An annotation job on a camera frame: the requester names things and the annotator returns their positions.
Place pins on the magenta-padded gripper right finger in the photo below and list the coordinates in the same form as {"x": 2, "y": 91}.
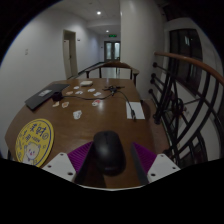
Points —
{"x": 163, "y": 166}

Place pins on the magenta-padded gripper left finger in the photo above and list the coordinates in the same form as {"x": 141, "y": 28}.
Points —
{"x": 58, "y": 165}

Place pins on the black computer mouse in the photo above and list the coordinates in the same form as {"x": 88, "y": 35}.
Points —
{"x": 109, "y": 151}

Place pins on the yellow round mouse pad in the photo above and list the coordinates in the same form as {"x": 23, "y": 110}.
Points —
{"x": 35, "y": 141}

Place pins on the small tan packet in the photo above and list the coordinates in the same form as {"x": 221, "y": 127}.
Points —
{"x": 69, "y": 93}
{"x": 56, "y": 104}
{"x": 65, "y": 104}

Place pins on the small black charger block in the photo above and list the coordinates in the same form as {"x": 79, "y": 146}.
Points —
{"x": 57, "y": 96}

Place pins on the black closed laptop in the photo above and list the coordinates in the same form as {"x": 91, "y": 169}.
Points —
{"x": 43, "y": 96}

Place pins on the white and red small packet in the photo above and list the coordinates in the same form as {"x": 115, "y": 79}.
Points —
{"x": 96, "y": 102}

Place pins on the flat white box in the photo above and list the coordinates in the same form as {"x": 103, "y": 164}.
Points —
{"x": 86, "y": 83}

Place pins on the black railing with wooden handrail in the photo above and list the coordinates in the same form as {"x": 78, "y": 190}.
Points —
{"x": 186, "y": 60}

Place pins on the dark window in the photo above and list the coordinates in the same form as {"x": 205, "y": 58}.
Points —
{"x": 185, "y": 56}

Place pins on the white side door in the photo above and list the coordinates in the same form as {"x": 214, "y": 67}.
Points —
{"x": 70, "y": 53}

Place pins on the wooden armchair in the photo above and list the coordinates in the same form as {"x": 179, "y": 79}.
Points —
{"x": 113, "y": 64}

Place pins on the glass double door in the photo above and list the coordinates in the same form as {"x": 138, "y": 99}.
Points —
{"x": 112, "y": 50}

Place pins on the green exit sign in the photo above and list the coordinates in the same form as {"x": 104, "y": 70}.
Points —
{"x": 112, "y": 35}

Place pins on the round ceiling light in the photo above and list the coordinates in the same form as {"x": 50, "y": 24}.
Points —
{"x": 98, "y": 13}

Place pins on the white wall switch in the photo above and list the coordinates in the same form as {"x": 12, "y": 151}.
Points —
{"x": 26, "y": 51}

